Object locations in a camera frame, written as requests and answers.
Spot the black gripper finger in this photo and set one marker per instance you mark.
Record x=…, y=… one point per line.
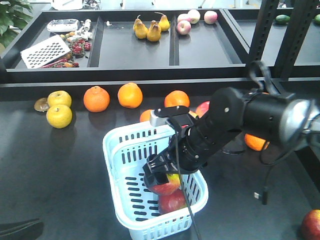
x=24, y=230

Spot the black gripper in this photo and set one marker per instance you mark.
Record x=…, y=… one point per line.
x=178, y=158

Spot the red apple mid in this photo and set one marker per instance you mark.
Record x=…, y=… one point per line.
x=172, y=202

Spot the light blue plastic basket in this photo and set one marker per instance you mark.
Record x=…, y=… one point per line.
x=125, y=150

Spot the red apple edge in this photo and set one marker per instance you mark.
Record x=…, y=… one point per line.
x=310, y=226

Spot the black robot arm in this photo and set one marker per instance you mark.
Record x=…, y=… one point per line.
x=282, y=119

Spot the orange behind basket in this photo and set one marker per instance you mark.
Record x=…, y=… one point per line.
x=145, y=116

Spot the orange behind red apples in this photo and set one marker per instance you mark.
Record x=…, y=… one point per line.
x=177, y=98

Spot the bright red apple right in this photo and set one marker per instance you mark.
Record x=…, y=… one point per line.
x=202, y=108

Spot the orange with nub left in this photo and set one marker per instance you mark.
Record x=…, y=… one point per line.
x=96, y=99

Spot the orange small front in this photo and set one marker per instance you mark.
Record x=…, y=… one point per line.
x=255, y=143

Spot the yellow apple pear front left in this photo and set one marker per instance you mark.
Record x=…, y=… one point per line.
x=59, y=116

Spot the yellow apple pear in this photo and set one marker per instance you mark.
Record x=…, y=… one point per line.
x=59, y=116
x=59, y=97

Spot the yellow apple pear back left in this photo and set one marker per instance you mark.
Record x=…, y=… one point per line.
x=59, y=97

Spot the black wooden produce display stand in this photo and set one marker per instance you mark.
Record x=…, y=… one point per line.
x=59, y=175

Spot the white electronic scale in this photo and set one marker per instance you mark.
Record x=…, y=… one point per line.
x=63, y=25

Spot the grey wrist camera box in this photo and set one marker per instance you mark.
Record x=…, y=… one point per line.
x=179, y=114

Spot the black upright shelf post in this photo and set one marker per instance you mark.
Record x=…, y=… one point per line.
x=264, y=21

